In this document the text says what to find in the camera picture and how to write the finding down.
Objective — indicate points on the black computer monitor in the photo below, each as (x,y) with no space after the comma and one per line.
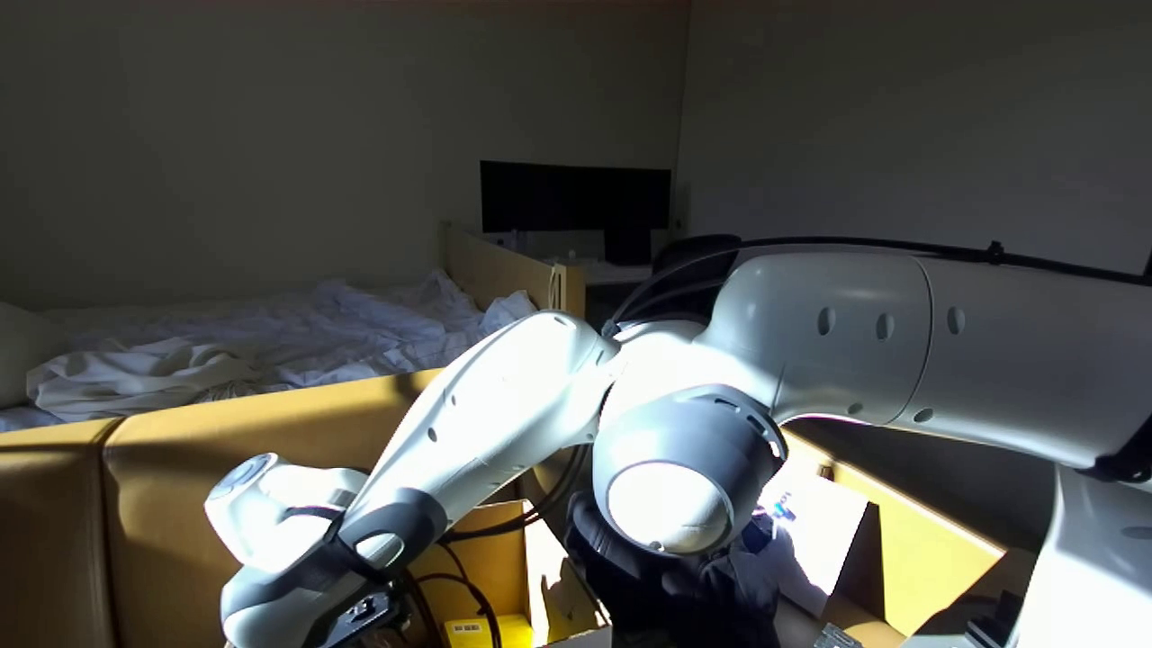
(563,201)

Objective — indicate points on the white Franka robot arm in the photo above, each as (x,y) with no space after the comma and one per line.
(959,347)

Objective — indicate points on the rumpled white bed sheets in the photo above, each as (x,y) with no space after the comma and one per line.
(302,344)

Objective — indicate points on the yellow small box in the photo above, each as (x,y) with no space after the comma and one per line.
(488,633)

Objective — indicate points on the tan leather couch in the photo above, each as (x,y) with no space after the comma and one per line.
(146,481)

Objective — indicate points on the right open cardboard box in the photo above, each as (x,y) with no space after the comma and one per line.
(831,526)

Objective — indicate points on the white desk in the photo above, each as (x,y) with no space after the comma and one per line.
(619,277)

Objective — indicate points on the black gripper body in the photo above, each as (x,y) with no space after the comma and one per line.
(363,620)

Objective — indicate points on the black hooded sweatshirt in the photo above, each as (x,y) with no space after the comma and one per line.
(661,599)

